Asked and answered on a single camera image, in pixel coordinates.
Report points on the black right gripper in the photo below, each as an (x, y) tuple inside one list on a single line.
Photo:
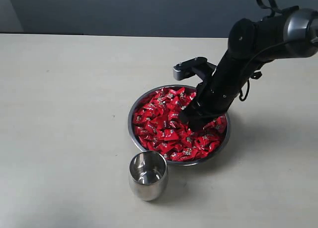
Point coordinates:
[(216, 95)]

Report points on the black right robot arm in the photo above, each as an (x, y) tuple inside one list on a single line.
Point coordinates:
[(250, 46)]

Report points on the pile of red wrapped candies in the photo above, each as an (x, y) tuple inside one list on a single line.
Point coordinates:
[(161, 128)]

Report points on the steel bowl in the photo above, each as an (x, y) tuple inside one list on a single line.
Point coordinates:
[(227, 138)]

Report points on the stainless steel cup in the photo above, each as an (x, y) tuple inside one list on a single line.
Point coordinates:
[(148, 175)]

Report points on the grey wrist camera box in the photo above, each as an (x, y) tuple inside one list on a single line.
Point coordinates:
[(189, 68)]

